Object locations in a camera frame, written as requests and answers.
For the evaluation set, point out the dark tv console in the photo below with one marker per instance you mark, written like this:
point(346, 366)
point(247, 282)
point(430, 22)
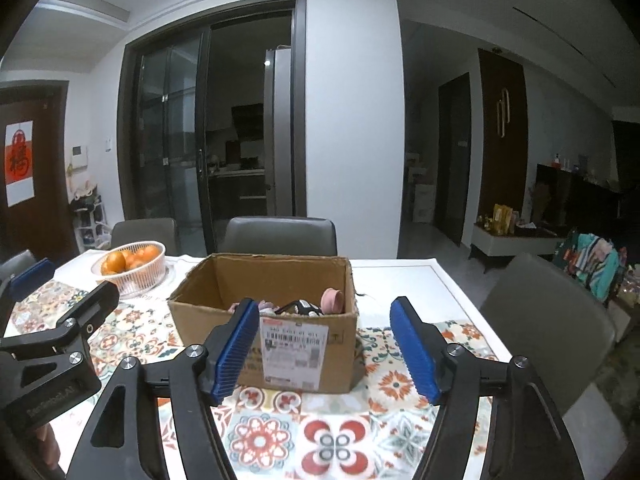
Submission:
point(575, 200)

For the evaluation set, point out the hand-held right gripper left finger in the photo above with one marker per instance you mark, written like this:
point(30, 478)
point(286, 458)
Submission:
point(232, 355)

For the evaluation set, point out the silver fridge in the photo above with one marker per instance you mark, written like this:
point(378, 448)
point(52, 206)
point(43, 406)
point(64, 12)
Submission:
point(280, 135)

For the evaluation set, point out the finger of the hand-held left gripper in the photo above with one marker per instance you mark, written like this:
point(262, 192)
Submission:
point(30, 275)
point(95, 305)

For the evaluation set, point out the dark wooden cabinet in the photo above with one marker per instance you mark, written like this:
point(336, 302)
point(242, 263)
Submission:
point(510, 160)

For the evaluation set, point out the yellow snack bags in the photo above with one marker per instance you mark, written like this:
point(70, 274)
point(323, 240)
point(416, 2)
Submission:
point(505, 217)

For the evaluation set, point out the glass sliding door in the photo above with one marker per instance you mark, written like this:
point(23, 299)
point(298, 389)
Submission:
point(165, 125)

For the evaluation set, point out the black range hood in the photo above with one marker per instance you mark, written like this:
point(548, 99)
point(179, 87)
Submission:
point(247, 120)

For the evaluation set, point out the dark interior door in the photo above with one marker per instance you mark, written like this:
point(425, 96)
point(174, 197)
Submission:
point(452, 160)

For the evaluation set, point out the shoe rack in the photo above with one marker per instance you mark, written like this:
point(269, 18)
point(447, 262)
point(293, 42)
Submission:
point(92, 225)

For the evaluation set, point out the cardboard box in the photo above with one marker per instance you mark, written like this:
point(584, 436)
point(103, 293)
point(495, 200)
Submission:
point(190, 325)

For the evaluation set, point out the pink towel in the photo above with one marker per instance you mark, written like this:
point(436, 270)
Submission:
point(265, 305)

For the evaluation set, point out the pink hair band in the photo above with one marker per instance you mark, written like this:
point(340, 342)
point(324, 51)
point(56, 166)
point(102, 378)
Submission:
point(330, 300)

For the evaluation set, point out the white plastic basket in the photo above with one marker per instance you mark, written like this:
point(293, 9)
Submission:
point(140, 280)

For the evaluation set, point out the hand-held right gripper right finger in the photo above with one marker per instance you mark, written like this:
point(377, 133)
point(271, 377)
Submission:
point(415, 355)

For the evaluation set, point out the person's left hand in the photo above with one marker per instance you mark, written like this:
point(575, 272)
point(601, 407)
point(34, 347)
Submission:
point(47, 445)

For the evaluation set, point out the red wall poster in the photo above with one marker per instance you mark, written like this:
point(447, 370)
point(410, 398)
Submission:
point(20, 160)

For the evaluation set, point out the white intercom panel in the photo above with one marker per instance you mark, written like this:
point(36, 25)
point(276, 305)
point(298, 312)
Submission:
point(79, 156)

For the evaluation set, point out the colourful clothes pile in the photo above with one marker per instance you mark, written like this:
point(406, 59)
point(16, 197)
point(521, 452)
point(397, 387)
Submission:
point(595, 260)

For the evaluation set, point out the brown door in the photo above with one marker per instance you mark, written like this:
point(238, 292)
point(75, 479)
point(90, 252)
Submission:
point(50, 185)

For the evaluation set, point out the black white patterned pouch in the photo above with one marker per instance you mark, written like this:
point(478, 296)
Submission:
point(300, 306)

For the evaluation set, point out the orange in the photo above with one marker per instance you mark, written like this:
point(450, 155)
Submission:
point(146, 254)
point(129, 257)
point(112, 262)

